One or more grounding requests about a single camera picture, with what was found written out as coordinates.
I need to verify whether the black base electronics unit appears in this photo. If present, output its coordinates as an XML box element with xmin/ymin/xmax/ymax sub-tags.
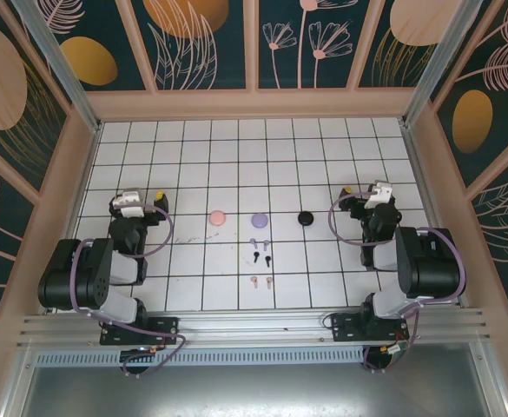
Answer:
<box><xmin>118</xmin><ymin>347</ymin><xmax>159</xmax><ymax>375</ymax></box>
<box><xmin>363</xmin><ymin>338</ymin><xmax>411</xmax><ymax>373</ymax></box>

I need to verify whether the grey metal sheet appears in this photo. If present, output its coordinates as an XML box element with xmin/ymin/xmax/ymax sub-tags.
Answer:
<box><xmin>1</xmin><ymin>342</ymin><xmax>508</xmax><ymax>417</ymax></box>

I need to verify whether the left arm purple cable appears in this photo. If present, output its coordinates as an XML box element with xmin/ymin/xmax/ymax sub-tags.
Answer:
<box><xmin>69</xmin><ymin>203</ymin><xmax>188</xmax><ymax>377</ymax></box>

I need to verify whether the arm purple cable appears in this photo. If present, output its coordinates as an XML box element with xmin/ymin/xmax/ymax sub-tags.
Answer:
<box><xmin>327</xmin><ymin>193</ymin><xmax>468</xmax><ymax>374</ymax></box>
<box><xmin>69</xmin><ymin>203</ymin><xmax>188</xmax><ymax>377</ymax></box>

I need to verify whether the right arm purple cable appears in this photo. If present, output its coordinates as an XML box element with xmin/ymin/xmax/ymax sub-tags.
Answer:
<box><xmin>327</xmin><ymin>193</ymin><xmax>468</xmax><ymax>374</ymax></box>

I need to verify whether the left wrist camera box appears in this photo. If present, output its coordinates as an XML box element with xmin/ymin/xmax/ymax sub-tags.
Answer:
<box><xmin>109</xmin><ymin>188</ymin><xmax>147</xmax><ymax>219</ymax></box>

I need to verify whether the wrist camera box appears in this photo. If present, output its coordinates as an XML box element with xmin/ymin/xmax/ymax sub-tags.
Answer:
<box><xmin>363</xmin><ymin>181</ymin><xmax>396</xmax><ymax>213</ymax></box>
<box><xmin>109</xmin><ymin>188</ymin><xmax>147</xmax><ymax>219</ymax></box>

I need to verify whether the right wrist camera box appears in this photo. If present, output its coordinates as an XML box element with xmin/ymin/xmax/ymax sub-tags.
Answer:
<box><xmin>363</xmin><ymin>181</ymin><xmax>396</xmax><ymax>213</ymax></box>

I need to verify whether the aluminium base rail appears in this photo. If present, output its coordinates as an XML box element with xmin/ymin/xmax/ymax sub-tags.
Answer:
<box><xmin>16</xmin><ymin>307</ymin><xmax>492</xmax><ymax>352</ymax></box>

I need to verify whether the aluminium frame post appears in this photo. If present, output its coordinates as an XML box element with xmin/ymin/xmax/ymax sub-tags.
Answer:
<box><xmin>10</xmin><ymin>0</ymin><xmax>103</xmax><ymax>134</ymax></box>
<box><xmin>399</xmin><ymin>0</ymin><xmax>498</xmax><ymax>128</ymax></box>

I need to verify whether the slotted grey cable duct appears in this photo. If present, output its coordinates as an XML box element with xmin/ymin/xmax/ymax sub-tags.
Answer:
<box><xmin>35</xmin><ymin>346</ymin><xmax>366</xmax><ymax>367</ymax></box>

